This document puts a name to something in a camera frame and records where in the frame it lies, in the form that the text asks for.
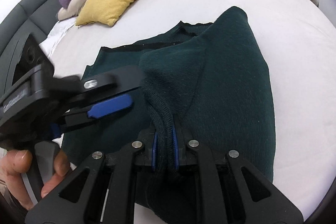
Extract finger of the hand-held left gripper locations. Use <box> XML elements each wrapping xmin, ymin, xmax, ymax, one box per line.
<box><xmin>62</xmin><ymin>94</ymin><xmax>133</xmax><ymax>134</ymax></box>
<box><xmin>51</xmin><ymin>66</ymin><xmax>145</xmax><ymax>111</ymax></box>

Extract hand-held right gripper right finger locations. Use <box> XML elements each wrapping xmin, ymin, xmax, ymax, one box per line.
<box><xmin>171</xmin><ymin>113</ymin><xmax>305</xmax><ymax>224</ymax></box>

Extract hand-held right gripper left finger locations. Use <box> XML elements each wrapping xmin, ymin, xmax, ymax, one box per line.
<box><xmin>25</xmin><ymin>127</ymin><xmax>159</xmax><ymax>224</ymax></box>

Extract dark green sweater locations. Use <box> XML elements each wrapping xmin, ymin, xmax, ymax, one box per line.
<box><xmin>62</xmin><ymin>6</ymin><xmax>276</xmax><ymax>224</ymax></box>

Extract person's left hand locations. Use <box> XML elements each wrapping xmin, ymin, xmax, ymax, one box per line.
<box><xmin>0</xmin><ymin>148</ymin><xmax>71</xmax><ymax>210</ymax></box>

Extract white crumpled sheet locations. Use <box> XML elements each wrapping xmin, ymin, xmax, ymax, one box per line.
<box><xmin>39</xmin><ymin>21</ymin><xmax>79</xmax><ymax>62</ymax></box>

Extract grey upholstered headboard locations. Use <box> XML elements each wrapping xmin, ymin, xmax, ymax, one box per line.
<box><xmin>0</xmin><ymin>0</ymin><xmax>76</xmax><ymax>98</ymax></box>

